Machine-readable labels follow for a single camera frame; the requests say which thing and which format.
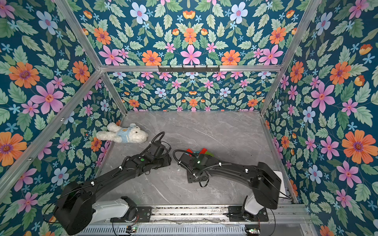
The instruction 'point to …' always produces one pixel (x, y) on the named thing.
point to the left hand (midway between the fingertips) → (171, 160)
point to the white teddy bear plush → (132, 133)
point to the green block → (208, 153)
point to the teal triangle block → (197, 152)
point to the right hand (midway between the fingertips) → (194, 176)
